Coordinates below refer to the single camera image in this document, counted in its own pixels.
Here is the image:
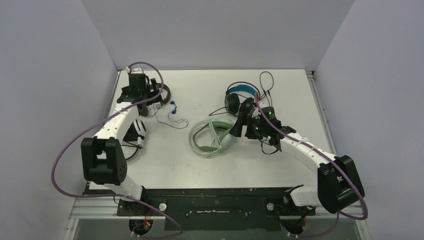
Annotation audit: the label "thin blue headphone cable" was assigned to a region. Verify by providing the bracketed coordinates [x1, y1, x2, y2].
[145, 100, 190, 129]

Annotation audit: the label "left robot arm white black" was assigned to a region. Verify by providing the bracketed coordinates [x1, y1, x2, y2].
[80, 72, 160, 215]

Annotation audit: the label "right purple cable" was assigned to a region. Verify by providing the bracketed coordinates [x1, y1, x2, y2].
[254, 92, 369, 239]

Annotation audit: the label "purple cable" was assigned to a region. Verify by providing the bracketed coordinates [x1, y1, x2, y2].
[50, 61, 184, 240]
[254, 92, 369, 239]

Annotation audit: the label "white black headphones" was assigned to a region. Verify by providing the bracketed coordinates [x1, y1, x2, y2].
[121, 118, 147, 162]

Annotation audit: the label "thin black headphone cable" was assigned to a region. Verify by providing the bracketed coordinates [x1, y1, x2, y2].
[208, 71, 275, 117]

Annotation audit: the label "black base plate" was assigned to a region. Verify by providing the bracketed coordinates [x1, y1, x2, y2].
[116, 187, 317, 233]

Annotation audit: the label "aluminium frame rail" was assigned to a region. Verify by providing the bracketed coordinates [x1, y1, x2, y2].
[305, 70, 365, 220]

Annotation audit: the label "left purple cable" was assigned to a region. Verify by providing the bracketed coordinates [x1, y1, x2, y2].
[50, 61, 184, 240]

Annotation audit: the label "brown headphones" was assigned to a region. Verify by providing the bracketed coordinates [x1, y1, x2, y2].
[138, 83, 172, 117]

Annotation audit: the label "black blue headphones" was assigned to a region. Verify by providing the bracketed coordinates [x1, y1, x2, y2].
[224, 81, 260, 115]

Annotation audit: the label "mint green headphones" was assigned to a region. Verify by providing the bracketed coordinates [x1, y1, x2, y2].
[188, 116, 236, 158]

